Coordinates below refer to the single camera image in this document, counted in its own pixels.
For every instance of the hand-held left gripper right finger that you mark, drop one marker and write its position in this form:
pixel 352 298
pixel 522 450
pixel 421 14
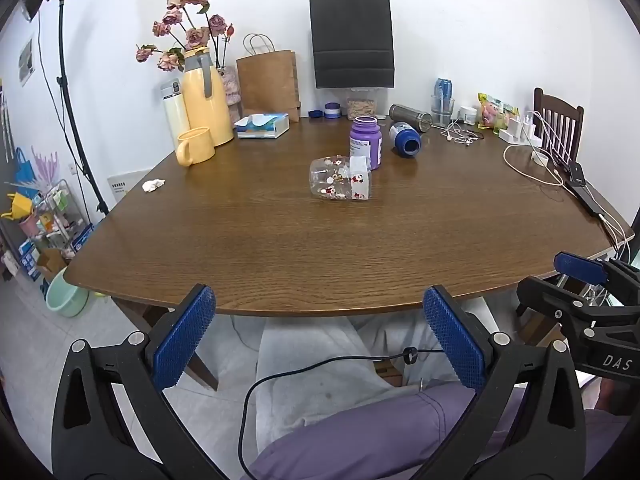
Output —
pixel 452 337

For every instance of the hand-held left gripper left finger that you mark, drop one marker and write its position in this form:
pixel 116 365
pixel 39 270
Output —
pixel 182 340

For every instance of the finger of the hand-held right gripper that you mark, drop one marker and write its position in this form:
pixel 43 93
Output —
pixel 580 267
pixel 550 300

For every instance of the clear printed plastic cup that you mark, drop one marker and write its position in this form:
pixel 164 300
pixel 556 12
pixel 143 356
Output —
pixel 340 179

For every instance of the black phone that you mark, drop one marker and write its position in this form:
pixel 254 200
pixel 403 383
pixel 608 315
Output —
pixel 582 190

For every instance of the person's purple shirt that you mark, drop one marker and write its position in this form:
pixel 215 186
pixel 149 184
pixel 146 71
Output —
pixel 380 435

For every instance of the green plastic basin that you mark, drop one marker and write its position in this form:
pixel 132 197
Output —
pixel 67 297

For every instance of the white charger block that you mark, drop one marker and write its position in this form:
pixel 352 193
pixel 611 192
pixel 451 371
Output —
pixel 517 132

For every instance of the cardboard box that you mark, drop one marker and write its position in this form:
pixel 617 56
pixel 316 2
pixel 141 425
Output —
pixel 50 262

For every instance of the dark wooden chair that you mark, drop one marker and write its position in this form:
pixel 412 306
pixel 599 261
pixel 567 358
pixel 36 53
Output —
pixel 562 115

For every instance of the crumpled white tissue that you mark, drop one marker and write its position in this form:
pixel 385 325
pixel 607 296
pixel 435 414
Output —
pixel 153 185

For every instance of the white earphones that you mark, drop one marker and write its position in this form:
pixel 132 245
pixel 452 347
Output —
pixel 462 134

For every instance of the colourful snack packet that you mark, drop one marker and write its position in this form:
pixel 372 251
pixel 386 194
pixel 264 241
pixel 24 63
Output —
pixel 492 112

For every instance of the yellow mug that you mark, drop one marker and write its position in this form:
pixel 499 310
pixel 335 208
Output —
pixel 196 146

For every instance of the clear drinking glass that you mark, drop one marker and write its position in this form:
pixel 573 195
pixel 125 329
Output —
pixel 442 115

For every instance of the blue plastic bottle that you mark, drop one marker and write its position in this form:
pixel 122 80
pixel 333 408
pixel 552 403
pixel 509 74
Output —
pixel 405 137

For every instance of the purple plastic bottle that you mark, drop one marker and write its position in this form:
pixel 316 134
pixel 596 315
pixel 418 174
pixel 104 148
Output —
pixel 366 142

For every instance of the white thermos bottle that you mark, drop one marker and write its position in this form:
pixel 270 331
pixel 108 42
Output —
pixel 175 115

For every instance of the steel tumbler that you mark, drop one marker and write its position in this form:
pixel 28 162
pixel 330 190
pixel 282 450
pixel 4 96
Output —
pixel 407 116

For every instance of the blue tissue box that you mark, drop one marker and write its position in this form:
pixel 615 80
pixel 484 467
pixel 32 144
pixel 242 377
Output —
pixel 262 127

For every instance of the blue tote bag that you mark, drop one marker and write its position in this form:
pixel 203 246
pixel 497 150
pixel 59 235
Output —
pixel 24 172

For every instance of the yellow thermos jug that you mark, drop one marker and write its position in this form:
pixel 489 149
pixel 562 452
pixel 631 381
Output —
pixel 202 105

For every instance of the clear cereal container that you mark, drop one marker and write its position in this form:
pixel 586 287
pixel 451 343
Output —
pixel 361 109

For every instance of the pink patterned vase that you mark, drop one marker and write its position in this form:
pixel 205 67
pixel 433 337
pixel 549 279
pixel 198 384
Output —
pixel 231 92

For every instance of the blue lid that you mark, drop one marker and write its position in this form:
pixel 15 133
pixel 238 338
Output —
pixel 315 114

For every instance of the brown paper bag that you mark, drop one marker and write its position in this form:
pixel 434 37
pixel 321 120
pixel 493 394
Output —
pixel 267 85

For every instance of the black light stand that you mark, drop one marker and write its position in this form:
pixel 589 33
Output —
pixel 65 90

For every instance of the dried pink flowers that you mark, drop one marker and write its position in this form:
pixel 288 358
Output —
pixel 195 35

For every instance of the black paper bag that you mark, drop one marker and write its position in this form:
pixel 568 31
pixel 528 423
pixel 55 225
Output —
pixel 352 35

